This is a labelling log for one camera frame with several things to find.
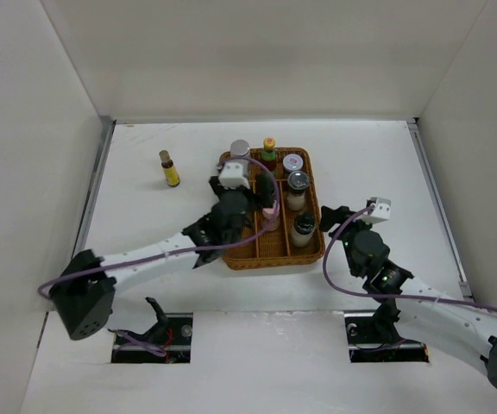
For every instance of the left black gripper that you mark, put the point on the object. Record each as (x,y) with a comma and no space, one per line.
(262,198)

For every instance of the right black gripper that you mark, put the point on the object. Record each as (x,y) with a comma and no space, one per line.
(329,216)

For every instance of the white bottle black cap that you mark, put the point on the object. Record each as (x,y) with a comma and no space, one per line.
(302,229)

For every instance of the pink cap spice jar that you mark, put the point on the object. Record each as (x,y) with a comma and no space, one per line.
(271,219)

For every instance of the salt shaker silver cap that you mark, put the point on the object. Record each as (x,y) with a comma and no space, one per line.
(297,184)

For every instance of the red sauce bottle green label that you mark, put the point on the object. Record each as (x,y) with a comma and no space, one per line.
(268,154)

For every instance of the jar with red white lid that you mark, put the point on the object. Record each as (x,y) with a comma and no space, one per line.
(292,163)

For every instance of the white jar silver lid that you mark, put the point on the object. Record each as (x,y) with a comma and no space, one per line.
(239,150)

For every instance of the brown bottle yellow label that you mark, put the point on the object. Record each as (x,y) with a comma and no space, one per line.
(169,169)

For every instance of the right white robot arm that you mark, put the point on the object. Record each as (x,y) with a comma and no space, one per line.
(409,307)

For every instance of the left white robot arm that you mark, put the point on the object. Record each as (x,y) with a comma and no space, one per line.
(84,293)

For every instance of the brown wicker divided tray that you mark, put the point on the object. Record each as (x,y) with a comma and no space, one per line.
(275,248)

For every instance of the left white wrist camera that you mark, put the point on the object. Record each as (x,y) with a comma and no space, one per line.
(234,174)

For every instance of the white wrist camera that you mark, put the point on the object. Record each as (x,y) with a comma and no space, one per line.
(234,174)
(380,210)

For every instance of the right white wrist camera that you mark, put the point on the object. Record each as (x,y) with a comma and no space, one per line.
(380,210)

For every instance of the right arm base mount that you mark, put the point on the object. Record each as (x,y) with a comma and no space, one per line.
(372,338)

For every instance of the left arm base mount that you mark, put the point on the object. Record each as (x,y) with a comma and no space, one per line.
(167,341)

